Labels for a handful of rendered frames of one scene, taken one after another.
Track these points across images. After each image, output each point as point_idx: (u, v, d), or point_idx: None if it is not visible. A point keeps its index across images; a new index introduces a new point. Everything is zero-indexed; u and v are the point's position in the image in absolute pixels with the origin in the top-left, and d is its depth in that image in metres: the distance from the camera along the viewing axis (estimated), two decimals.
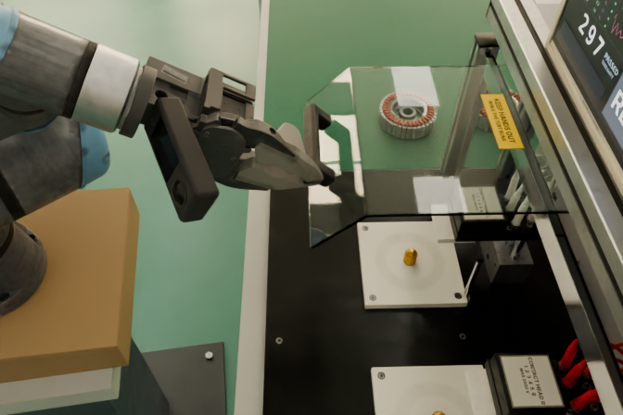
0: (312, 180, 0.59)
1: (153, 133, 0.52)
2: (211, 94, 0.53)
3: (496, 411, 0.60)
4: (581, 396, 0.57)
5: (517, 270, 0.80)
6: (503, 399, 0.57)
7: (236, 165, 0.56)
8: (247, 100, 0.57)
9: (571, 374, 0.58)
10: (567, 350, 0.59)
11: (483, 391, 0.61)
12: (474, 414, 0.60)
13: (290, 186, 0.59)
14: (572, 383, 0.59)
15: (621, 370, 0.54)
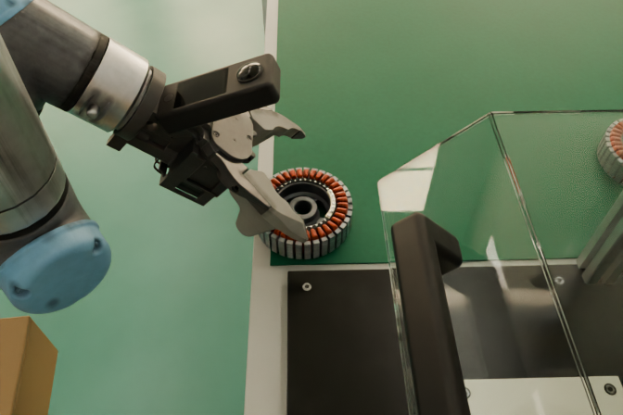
0: (301, 134, 0.63)
1: (176, 100, 0.49)
2: None
3: None
4: None
5: None
6: None
7: (251, 152, 0.54)
8: None
9: None
10: None
11: None
12: None
13: (290, 214, 0.53)
14: None
15: None
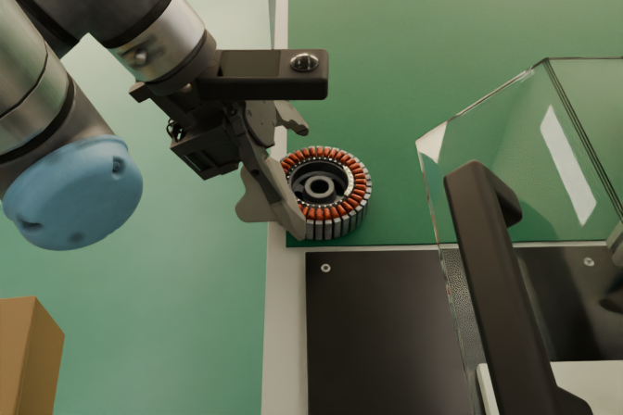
0: (306, 132, 0.63)
1: (220, 69, 0.47)
2: None
3: None
4: None
5: None
6: None
7: (272, 140, 0.53)
8: None
9: None
10: None
11: None
12: None
13: (297, 210, 0.52)
14: None
15: None
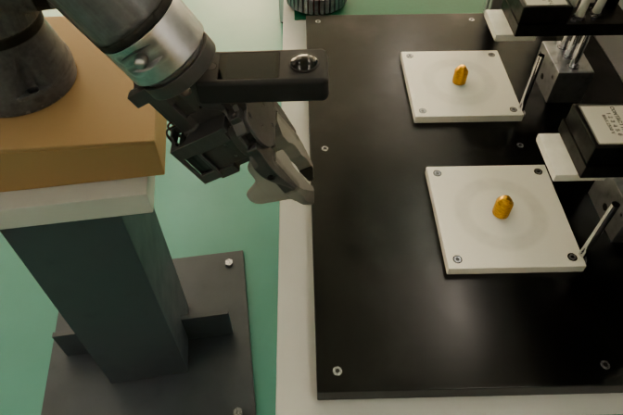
0: (311, 173, 0.60)
1: (220, 71, 0.47)
2: None
3: (575, 165, 0.55)
4: None
5: (576, 82, 0.76)
6: (587, 142, 0.53)
7: (272, 141, 0.53)
8: None
9: None
10: None
11: (559, 150, 0.57)
12: (551, 169, 0.55)
13: (307, 187, 0.56)
14: None
15: None
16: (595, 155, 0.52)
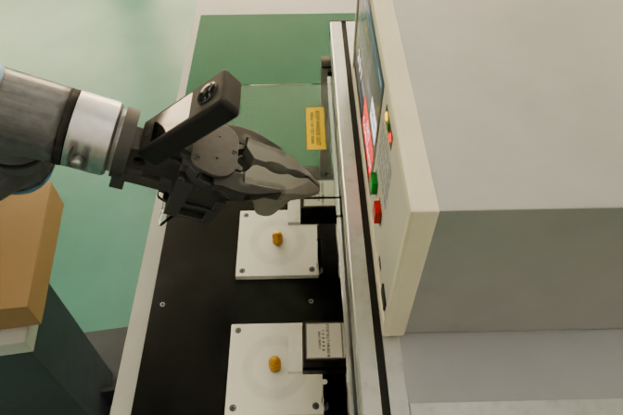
0: (311, 182, 0.59)
1: (153, 133, 0.52)
2: None
3: (302, 364, 0.82)
4: None
5: None
6: (302, 354, 0.80)
7: (239, 166, 0.55)
8: None
9: None
10: None
11: (297, 349, 0.83)
12: (287, 366, 0.82)
13: (298, 182, 0.57)
14: None
15: None
16: (305, 364, 0.79)
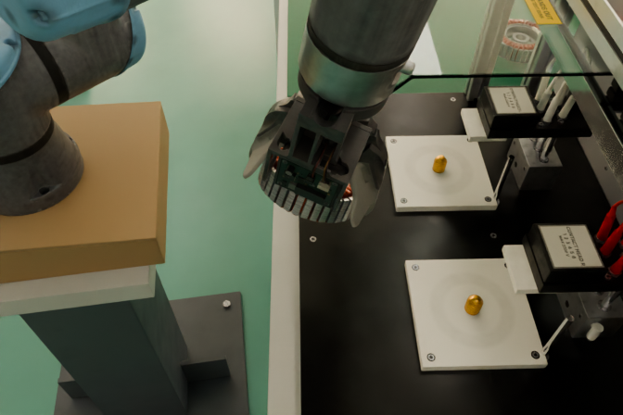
0: None
1: None
2: (287, 115, 0.46)
3: (535, 280, 0.61)
4: (620, 257, 0.58)
5: (546, 174, 0.82)
6: (544, 263, 0.59)
7: None
8: None
9: (609, 240, 0.60)
10: (605, 218, 0.60)
11: (521, 263, 0.63)
12: (514, 282, 0.61)
13: None
14: (610, 250, 0.60)
15: None
16: (551, 276, 0.58)
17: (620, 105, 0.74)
